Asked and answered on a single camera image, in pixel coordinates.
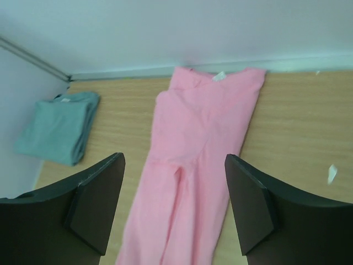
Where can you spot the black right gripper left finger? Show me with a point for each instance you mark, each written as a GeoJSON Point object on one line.
{"type": "Point", "coordinates": [67, 222]}

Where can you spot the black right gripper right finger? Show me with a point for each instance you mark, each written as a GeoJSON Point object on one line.
{"type": "Point", "coordinates": [278, 223]}

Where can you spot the pink t shirt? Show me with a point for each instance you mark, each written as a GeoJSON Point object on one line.
{"type": "Point", "coordinates": [182, 198]}

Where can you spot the white paper scrap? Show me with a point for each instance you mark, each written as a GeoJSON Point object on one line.
{"type": "Point", "coordinates": [332, 172]}

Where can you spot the folded grey-blue t shirt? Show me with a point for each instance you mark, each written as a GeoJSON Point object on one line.
{"type": "Point", "coordinates": [60, 128]}

